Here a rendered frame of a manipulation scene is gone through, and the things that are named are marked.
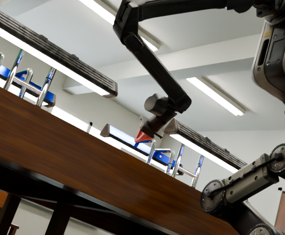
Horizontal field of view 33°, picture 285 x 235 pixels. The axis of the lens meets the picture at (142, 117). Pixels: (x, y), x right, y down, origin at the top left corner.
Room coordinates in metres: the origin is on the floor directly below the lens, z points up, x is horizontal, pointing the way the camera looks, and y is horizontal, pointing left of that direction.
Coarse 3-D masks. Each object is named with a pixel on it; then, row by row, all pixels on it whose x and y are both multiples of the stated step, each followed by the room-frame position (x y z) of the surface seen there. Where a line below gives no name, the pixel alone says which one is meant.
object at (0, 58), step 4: (0, 56) 2.02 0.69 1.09; (0, 60) 2.02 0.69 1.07; (0, 64) 2.02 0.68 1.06; (16, 72) 2.23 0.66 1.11; (20, 72) 2.18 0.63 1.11; (24, 72) 2.15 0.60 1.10; (28, 72) 2.10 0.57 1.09; (32, 72) 2.11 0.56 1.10; (20, 76) 2.24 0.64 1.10; (28, 76) 2.10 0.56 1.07; (32, 76) 2.12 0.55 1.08; (24, 80) 2.10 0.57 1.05; (28, 80) 2.10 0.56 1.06; (20, 88) 2.10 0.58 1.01; (24, 88) 2.10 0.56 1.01; (20, 92) 2.10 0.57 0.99; (24, 92) 2.11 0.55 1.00; (20, 96) 2.10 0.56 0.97
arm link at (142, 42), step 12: (132, 36) 1.29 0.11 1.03; (132, 48) 1.32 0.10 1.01; (144, 48) 1.37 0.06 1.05; (144, 60) 1.41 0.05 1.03; (156, 60) 1.42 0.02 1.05; (156, 72) 1.46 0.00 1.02; (168, 72) 1.48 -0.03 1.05; (168, 84) 1.52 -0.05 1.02; (168, 96) 1.56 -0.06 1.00; (180, 96) 1.57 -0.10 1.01
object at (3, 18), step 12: (0, 12) 1.58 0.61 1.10; (0, 24) 1.56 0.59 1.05; (12, 24) 1.60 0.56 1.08; (24, 36) 1.62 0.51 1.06; (36, 36) 1.66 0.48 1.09; (36, 48) 1.65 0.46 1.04; (48, 48) 1.68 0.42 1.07; (60, 48) 1.73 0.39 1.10; (60, 60) 1.71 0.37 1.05; (72, 60) 1.75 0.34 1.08; (84, 72) 1.78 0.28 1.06; (96, 72) 1.83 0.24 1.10; (96, 84) 1.82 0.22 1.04; (108, 84) 1.85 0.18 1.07; (108, 96) 1.90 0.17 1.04
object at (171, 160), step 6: (150, 150) 2.56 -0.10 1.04; (156, 150) 2.77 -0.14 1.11; (162, 150) 2.73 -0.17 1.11; (168, 150) 2.68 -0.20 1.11; (150, 156) 2.56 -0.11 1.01; (174, 156) 2.66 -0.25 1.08; (168, 162) 2.65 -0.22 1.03; (156, 168) 2.60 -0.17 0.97; (168, 168) 2.65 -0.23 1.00; (168, 174) 2.65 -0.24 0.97
